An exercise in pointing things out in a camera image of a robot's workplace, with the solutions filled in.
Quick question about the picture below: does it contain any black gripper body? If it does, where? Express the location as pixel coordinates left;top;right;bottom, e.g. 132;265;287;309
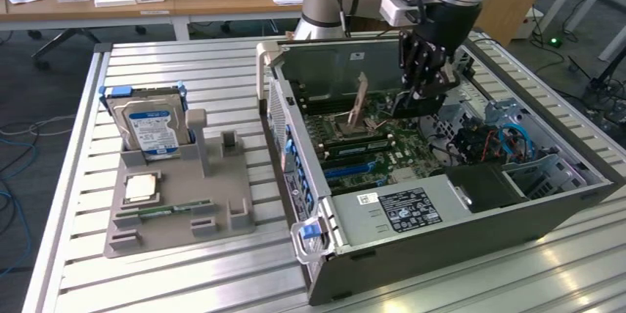
396;0;484;101

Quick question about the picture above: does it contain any white box red dot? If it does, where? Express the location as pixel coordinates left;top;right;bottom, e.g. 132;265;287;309
516;5;547;41

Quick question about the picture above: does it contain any black tripod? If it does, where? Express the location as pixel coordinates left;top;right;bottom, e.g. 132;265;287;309
583;32;626;119

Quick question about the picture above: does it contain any green motherboard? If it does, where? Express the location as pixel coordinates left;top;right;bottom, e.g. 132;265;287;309
291;89;459;196

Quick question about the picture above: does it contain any CPU socket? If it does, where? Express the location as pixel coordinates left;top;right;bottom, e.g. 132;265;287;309
331;109;381;142

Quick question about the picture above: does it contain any green RAM stick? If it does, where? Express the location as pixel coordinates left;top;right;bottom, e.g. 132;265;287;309
114;201;215;218
321;139;395;161

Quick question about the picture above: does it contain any blue long expansion slot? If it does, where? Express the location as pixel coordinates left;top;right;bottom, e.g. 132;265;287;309
324;161;381;179

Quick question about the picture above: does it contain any black plastic shroud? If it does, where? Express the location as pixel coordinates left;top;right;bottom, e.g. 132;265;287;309
447;163;532;214

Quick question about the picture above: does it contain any open metal disk bay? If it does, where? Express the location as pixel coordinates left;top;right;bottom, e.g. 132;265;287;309
502;154;588;199

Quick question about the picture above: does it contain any grey power supply unit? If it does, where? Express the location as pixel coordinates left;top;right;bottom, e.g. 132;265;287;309
324;174;474;248

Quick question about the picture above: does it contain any blue case release latch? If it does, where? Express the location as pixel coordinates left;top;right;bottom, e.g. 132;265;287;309
301;225;320;251

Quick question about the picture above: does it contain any open grey PC case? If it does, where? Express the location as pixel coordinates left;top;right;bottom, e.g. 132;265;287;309
256;32;618;307

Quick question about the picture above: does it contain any blue label hard disk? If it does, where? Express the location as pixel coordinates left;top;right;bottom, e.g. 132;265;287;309
108;93;183;162

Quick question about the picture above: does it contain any flat white box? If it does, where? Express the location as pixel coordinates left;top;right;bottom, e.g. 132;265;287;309
93;0;137;9

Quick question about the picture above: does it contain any blue disk caddy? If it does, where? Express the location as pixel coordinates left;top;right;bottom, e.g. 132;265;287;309
98;81;191;152

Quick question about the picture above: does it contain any silver CPU chip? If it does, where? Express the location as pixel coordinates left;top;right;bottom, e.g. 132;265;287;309
122;173;160;205

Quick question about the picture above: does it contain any grey parts rack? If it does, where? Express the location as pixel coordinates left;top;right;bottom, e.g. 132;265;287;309
101;108;257;259

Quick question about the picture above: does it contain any black chair base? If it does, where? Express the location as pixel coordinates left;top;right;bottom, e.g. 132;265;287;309
28;26;101;70

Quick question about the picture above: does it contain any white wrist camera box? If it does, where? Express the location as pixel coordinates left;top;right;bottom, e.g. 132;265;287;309
380;0;423;27

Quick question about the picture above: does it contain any blue SATA wire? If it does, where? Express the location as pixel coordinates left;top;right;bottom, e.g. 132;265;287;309
502;121;538;166

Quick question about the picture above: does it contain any white table frame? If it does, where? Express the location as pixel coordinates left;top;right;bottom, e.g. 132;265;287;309
535;0;626;62

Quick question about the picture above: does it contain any white floor cable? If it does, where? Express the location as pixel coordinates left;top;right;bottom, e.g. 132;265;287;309
0;114;77;137

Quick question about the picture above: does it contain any blue floor cable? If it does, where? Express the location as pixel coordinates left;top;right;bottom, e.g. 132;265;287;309
0;136;40;277

